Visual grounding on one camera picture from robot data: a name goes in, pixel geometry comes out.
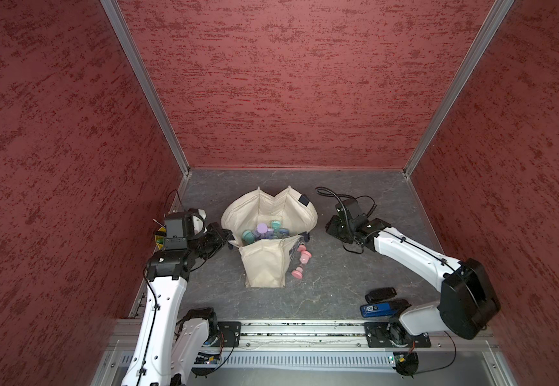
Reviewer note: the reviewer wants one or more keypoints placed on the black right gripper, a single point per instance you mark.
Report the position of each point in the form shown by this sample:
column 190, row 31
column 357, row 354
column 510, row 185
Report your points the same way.
column 331, row 228

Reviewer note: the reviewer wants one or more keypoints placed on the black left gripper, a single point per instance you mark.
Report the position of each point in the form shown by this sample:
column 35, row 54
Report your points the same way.
column 219, row 240

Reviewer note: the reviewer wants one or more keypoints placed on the pink hourglass pile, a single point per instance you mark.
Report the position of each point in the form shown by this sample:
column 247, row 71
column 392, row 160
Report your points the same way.
column 305, row 257

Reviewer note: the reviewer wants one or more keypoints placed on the purple hourglass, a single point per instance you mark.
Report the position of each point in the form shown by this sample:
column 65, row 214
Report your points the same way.
column 262, row 228

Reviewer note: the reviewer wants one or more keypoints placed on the cream canvas bag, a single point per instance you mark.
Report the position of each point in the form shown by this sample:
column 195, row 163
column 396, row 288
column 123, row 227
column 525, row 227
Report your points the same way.
column 266, row 261

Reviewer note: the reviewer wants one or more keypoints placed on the teal hourglass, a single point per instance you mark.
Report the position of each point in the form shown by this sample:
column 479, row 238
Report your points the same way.
column 276, row 226
column 248, row 237

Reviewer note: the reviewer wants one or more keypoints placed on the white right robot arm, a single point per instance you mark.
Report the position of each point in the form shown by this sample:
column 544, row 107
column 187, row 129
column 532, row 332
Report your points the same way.
column 467, row 301

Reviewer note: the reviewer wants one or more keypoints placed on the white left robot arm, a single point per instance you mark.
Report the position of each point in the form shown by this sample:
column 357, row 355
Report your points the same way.
column 167, row 347

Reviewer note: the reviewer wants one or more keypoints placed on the yellow pen holder cup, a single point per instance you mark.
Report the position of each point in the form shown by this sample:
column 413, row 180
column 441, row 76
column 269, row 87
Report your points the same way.
column 161, row 238

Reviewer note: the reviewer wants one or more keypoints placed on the black stapler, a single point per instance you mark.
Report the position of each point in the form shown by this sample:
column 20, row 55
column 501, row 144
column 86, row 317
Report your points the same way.
column 380, row 295

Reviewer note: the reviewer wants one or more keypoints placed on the blue stapler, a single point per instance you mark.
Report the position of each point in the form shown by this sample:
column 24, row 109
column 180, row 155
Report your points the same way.
column 384, row 309

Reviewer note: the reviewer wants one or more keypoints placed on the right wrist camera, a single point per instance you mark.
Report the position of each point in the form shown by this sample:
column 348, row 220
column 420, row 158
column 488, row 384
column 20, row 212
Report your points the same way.
column 349, row 210

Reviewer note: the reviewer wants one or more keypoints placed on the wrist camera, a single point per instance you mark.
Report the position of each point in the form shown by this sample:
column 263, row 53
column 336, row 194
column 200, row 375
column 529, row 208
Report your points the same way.
column 349, row 210
column 182, row 228

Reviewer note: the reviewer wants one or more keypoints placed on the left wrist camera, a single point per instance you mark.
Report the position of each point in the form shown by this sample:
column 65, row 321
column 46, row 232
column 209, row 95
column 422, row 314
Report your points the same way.
column 182, row 228

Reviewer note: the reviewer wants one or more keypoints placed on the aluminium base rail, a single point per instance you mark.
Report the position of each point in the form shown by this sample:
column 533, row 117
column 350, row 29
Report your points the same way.
column 339, row 335

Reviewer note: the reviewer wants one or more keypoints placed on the aluminium corner post right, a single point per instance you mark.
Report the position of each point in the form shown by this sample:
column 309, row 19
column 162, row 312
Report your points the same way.
column 487, row 31

